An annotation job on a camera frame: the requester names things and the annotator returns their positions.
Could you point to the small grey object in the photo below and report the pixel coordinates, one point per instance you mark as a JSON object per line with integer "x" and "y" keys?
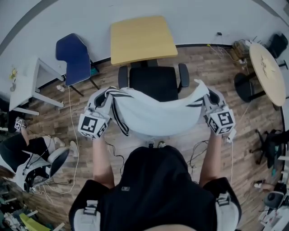
{"x": 12, "y": 87}

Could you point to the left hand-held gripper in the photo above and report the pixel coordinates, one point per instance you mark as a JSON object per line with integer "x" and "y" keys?
{"x": 90, "y": 125}

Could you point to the white grey seat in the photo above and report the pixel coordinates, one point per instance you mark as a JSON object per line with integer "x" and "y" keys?
{"x": 57, "y": 158}

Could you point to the person's black clothed body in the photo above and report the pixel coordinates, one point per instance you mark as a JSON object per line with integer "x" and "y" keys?
{"x": 155, "y": 187}

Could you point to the white garment with black stripes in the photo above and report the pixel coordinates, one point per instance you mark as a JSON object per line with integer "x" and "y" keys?
{"x": 158, "y": 115}

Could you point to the small yellow object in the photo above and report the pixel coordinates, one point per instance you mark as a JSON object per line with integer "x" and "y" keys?
{"x": 13, "y": 73}

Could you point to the person's shoe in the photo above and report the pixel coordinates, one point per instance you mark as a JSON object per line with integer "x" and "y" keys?
{"x": 161, "y": 144}
{"x": 151, "y": 144}

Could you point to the brown cardboard box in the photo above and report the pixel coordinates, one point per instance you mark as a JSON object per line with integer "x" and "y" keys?
{"x": 240, "y": 50}

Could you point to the person's left forearm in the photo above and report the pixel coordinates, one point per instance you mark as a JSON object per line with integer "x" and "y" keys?
{"x": 102, "y": 162}

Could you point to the round wooden table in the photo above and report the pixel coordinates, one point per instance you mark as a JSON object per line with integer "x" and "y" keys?
{"x": 268, "y": 72}

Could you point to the teal box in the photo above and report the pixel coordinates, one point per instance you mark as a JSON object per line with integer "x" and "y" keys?
{"x": 94, "y": 72}

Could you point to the blue plastic chair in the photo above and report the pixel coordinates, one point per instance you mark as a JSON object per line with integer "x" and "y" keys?
{"x": 72, "y": 58}

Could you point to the black swivel chair with bag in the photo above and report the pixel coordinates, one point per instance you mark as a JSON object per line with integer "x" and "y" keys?
{"x": 273, "y": 146}

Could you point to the white rectangular table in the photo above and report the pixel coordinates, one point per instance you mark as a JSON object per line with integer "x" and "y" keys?
{"x": 24, "y": 90}

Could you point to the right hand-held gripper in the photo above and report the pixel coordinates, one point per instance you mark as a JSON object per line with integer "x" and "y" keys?
{"x": 222, "y": 121}

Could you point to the small white bottle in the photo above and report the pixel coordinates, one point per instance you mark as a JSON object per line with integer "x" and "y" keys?
{"x": 60, "y": 88}

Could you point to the white power adapter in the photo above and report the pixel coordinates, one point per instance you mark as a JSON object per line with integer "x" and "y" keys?
{"x": 232, "y": 135}

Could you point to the yellow square table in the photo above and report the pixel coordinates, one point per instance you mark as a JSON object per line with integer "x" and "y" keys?
{"x": 142, "y": 38}

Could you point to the black office chair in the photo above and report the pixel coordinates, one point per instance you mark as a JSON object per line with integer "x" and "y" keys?
{"x": 153, "y": 79}

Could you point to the person's right forearm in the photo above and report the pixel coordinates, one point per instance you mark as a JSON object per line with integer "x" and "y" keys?
{"x": 211, "y": 158}

